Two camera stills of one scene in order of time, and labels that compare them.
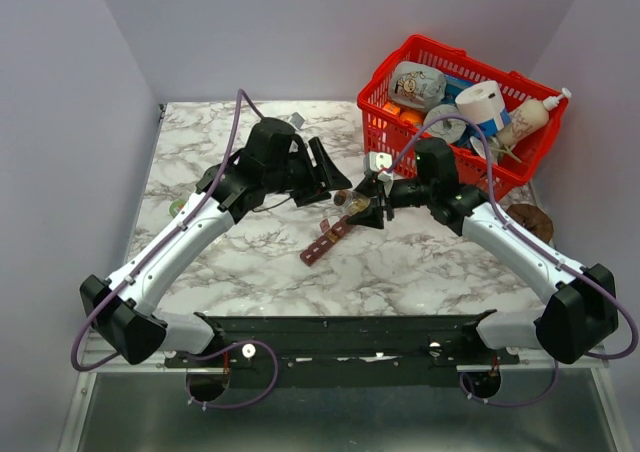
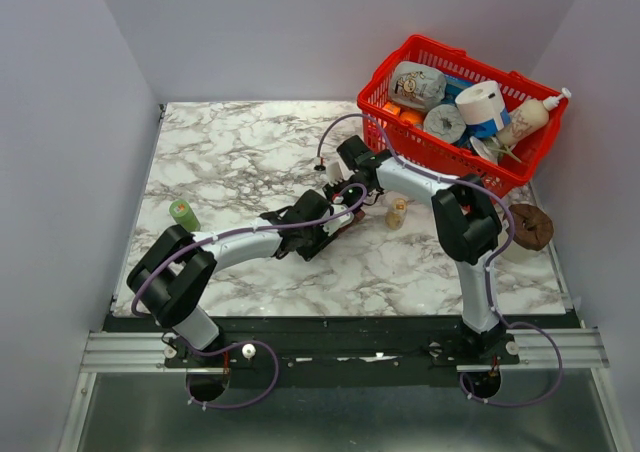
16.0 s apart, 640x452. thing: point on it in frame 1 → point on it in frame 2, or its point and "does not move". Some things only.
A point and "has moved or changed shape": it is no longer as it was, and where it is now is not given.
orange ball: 414,116 does not move
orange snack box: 392,108 does not move
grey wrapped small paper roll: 450,130 does not move
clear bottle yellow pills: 351,202 has moved or changed shape
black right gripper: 373,215 → 330,190
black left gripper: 315,189 → 324,240
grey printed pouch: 416,86 does not move
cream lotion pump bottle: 528,119 does not move
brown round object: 533,219 does not move
